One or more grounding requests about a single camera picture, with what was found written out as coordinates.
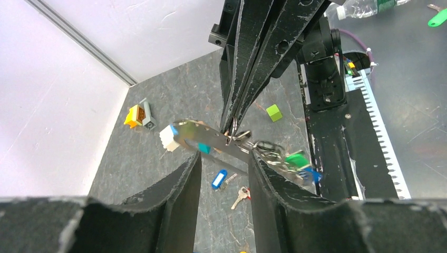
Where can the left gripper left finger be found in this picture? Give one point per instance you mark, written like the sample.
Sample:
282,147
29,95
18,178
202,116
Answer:
162,218

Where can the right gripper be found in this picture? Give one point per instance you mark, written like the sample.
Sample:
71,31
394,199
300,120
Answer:
257,36

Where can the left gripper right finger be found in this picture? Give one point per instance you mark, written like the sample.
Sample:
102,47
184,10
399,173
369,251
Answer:
288,218

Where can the metal keyring plate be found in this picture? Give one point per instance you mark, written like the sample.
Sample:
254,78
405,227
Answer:
186,131

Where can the red key tag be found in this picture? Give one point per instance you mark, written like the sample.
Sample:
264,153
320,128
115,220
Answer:
247,191

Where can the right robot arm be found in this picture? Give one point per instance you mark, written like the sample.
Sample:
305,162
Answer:
316,53

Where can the blue key tag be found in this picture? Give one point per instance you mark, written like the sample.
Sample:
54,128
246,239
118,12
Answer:
311,174
222,180

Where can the green key tag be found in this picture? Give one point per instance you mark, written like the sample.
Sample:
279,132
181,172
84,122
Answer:
298,161

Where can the teal wooden block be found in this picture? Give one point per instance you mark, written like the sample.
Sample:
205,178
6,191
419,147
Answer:
204,148

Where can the white blue lego block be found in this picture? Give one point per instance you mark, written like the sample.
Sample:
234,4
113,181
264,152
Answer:
167,138

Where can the plastic water bottle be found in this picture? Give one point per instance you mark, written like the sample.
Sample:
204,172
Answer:
366,8

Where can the small green cube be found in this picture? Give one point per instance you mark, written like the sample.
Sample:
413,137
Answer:
274,113

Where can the grey lego piece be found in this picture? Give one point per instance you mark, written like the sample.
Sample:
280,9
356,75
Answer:
149,121

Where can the spare key bunch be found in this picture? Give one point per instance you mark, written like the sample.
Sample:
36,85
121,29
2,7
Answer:
439,18

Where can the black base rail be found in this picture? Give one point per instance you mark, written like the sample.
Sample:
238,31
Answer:
344,148

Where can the white cable duct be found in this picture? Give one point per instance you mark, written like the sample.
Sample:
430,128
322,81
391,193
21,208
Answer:
394,170

